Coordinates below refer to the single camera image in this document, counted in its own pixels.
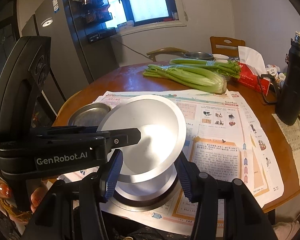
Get steel pan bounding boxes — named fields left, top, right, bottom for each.
left=68, top=102, right=112, bottom=126

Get large steel bowl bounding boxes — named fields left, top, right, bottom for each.
left=110, top=176, right=181, bottom=212

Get red paper bowl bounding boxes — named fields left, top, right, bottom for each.
left=98, top=95, right=186, bottom=183
left=114, top=165, right=177, bottom=202

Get left hand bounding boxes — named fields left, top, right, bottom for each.
left=0, top=178, right=48, bottom=214

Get newspaper sheets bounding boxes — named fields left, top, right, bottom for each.
left=57, top=89, right=285, bottom=236

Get grey refrigerator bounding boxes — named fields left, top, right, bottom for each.
left=22, top=0, right=119, bottom=112

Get curved wooden chair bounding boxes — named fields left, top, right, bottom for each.
left=146, top=47, right=188, bottom=62

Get celery bunch front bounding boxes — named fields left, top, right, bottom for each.
left=143, top=64, right=227, bottom=94

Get celery bunch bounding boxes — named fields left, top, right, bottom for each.
left=143, top=64, right=227, bottom=94
left=170, top=59, right=241, bottom=79

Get paper sheets under glass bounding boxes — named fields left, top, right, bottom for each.
left=271, top=107, right=300, bottom=186

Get black thermos bottle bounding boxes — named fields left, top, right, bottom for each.
left=275, top=31, right=300, bottom=126

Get small steel bowl background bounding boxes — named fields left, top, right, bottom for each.
left=184, top=51, right=214, bottom=61

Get celery bunch back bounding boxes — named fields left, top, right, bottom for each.
left=170, top=59, right=241, bottom=79

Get red tissue box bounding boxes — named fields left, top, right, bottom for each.
left=238, top=46, right=270, bottom=95

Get black fridge side rack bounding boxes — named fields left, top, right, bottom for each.
left=70, top=0, right=117, bottom=43

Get window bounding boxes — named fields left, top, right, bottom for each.
left=102, top=0, right=187, bottom=35

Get wooden chair backrest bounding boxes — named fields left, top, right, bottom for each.
left=210, top=36, right=245, bottom=57

